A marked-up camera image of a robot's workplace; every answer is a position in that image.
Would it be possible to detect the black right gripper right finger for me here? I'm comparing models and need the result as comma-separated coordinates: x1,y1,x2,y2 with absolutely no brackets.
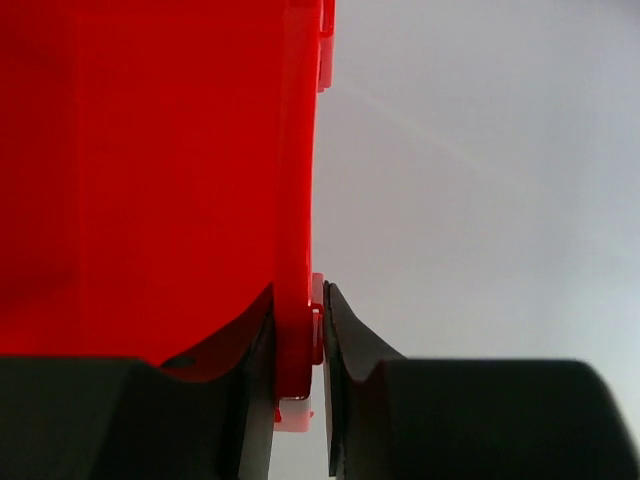
324,283,639,480

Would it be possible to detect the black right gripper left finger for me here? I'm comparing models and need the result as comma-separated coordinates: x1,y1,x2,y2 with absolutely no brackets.
1,289,275,479

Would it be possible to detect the red plastic bin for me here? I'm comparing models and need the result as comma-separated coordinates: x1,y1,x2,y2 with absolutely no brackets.
1,1,336,432

